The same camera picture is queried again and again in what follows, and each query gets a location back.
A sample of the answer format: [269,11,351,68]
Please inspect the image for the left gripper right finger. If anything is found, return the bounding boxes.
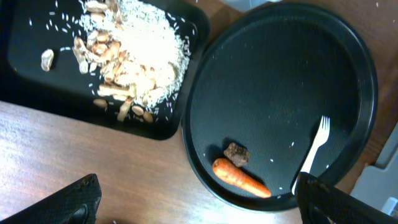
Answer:
[295,172,397,224]

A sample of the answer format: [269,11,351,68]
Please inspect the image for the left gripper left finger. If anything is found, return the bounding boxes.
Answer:
[1,174,102,224]

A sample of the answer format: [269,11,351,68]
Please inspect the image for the white plastic fork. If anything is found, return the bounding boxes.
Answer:
[290,115,331,196]

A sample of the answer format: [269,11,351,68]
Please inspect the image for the brown food lump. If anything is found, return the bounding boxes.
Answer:
[223,142,250,167]

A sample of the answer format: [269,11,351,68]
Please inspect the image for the orange carrot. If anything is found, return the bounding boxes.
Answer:
[212,158,272,198]

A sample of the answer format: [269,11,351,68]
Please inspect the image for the grey dishwasher rack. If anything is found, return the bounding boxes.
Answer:
[351,128,398,218]

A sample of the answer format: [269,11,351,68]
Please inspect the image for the round black tray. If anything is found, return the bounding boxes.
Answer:
[182,3,377,212]

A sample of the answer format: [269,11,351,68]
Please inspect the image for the black rectangular tray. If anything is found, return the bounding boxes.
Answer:
[1,1,210,140]

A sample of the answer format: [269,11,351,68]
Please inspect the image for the single peanut shell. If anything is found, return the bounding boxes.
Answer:
[40,49,55,72]

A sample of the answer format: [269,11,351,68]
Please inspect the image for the rice and peanut shell pile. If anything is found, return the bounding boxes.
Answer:
[72,1,192,123]

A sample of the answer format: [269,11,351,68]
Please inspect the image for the clear plastic bin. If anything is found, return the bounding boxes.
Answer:
[220,0,282,12]

